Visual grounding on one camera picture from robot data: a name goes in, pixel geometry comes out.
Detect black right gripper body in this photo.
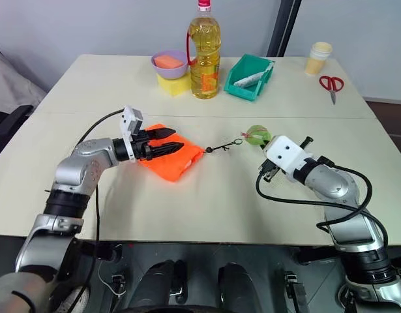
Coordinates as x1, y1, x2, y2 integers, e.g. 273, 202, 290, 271
258, 158, 284, 184

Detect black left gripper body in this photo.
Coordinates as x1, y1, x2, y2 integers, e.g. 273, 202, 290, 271
131, 129, 155, 161

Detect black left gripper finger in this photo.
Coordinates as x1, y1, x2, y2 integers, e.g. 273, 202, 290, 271
148, 128, 177, 140
150, 142, 186, 158

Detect green round pouch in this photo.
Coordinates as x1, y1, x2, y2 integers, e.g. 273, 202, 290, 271
241, 125, 273, 148

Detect orange fabric pouch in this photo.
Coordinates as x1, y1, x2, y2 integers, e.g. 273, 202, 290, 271
136, 122, 204, 185

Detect white tube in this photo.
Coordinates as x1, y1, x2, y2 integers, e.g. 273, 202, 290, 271
233, 61, 275, 89

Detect small black clip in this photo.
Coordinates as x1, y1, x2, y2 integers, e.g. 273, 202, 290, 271
202, 138, 244, 155

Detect yellow sponge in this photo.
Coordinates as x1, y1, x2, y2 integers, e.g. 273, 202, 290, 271
156, 72, 192, 98

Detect green plastic bin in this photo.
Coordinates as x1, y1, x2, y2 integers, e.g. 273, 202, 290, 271
223, 53, 276, 102

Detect purple bowl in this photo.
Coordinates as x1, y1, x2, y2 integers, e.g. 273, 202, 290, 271
150, 49, 190, 80

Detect orange sponge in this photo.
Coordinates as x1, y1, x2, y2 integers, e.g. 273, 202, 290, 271
154, 54, 185, 70

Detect cooking oil bottle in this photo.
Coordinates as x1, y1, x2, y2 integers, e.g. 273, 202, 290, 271
186, 0, 222, 100

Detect yellow paper cup stack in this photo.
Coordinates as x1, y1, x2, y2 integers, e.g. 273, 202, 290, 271
304, 41, 334, 77

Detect dark rounded shape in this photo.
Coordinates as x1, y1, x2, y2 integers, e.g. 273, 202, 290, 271
130, 258, 188, 312
217, 261, 270, 313

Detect black chair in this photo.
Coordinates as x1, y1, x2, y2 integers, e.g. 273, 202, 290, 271
0, 104, 35, 164

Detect grey fabric cover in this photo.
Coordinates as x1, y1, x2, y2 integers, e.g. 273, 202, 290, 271
0, 38, 48, 113

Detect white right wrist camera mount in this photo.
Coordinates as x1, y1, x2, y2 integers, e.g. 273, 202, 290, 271
263, 134, 316, 183

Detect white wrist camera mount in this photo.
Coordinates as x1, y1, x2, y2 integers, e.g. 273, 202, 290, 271
117, 105, 144, 163
263, 134, 316, 183

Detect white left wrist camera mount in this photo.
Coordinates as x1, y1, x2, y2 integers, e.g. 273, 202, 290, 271
117, 105, 144, 163

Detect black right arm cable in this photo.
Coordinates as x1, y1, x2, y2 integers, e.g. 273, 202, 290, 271
256, 164, 389, 249

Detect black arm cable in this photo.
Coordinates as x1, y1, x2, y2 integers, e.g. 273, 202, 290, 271
256, 164, 389, 249
50, 109, 126, 313

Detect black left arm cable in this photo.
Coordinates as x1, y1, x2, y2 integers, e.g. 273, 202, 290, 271
50, 109, 126, 313

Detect red handled scissors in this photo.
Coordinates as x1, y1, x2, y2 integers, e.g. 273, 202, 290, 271
318, 75, 345, 106

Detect black upright post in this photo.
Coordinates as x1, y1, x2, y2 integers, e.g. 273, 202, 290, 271
266, 0, 303, 58

